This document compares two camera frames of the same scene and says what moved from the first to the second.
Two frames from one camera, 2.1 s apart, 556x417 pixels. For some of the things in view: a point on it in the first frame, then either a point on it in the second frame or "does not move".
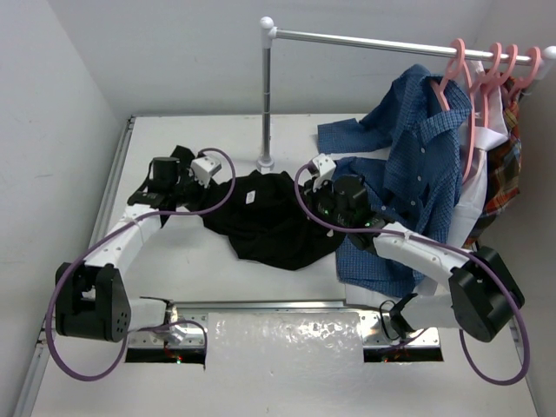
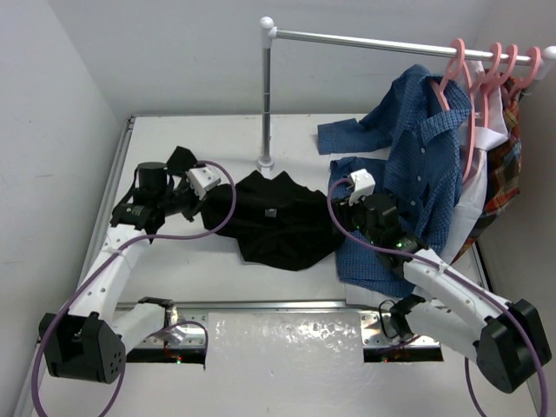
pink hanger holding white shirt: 481,82 does not move
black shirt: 265,215 does not move
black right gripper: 311,195 -> 345,209
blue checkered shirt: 407,142 does not move
